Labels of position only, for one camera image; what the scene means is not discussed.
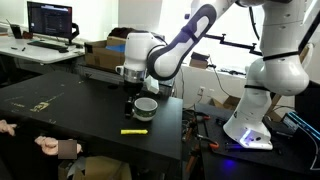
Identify black computer monitor with stand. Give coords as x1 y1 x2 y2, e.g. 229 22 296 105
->
26 0 81 46

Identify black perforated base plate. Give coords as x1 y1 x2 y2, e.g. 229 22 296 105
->
194 102 320 178

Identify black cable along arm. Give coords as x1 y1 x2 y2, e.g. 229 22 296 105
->
247 5 258 42

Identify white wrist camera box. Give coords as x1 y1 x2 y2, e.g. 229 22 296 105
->
144 75 161 95

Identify white wall outlet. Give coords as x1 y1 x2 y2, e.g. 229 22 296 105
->
196 86 206 98

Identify open cardboard box on floor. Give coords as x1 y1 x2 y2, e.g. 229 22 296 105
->
208 94 242 111

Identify small brown box dark lid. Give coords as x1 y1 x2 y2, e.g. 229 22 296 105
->
188 51 211 70

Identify black tablet on stand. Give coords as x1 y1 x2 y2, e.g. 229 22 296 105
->
5 18 23 40

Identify orange black bar clamp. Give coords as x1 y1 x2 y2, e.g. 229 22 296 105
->
195 133 221 150
183 112 212 124

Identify black control box blue lights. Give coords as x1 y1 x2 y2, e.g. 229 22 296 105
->
281 78 320 172

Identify black hanging power cable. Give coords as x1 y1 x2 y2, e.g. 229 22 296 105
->
207 57 235 98

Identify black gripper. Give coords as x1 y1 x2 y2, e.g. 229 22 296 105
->
123 80 145 118

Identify yellow highlighter marker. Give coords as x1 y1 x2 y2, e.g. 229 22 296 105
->
120 128 149 136

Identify black keyboard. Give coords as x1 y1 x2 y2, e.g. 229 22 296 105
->
26 39 70 54

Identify white green ceramic mug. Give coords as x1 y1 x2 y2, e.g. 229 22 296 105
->
132 97 159 122

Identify dark round bag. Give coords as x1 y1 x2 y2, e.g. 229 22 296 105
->
107 26 150 40

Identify cardboard box with white paper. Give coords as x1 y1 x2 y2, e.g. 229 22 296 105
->
57 155 133 180

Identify black slanted pole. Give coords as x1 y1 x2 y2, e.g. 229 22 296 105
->
294 9 320 60

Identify white office desk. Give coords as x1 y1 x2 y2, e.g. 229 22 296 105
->
0 32 86 65

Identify pink soft toy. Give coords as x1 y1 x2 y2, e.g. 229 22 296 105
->
34 135 84 157
0 119 18 137

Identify large open cardboard box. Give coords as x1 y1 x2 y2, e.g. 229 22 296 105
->
83 35 128 73

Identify blue sheet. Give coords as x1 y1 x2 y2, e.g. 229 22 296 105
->
105 43 127 54

